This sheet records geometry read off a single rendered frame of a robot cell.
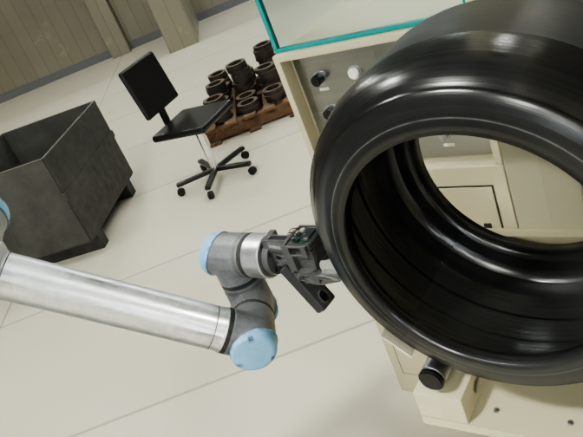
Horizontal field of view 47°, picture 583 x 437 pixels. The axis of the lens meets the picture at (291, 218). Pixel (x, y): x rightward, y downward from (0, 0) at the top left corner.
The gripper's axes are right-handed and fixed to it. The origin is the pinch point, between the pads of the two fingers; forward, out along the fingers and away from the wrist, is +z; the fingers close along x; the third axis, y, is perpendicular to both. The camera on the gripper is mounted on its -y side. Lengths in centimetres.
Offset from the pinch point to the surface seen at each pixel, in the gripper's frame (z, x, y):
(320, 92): -43, 64, 9
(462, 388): 16.9, -8.0, -18.0
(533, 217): 21.9, 26.3, -6.4
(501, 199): 2, 60, -24
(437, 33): 24.2, -0.7, 40.5
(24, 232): -325, 109, -76
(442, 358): 17.0, -11.3, -7.8
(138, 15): -751, 665, -64
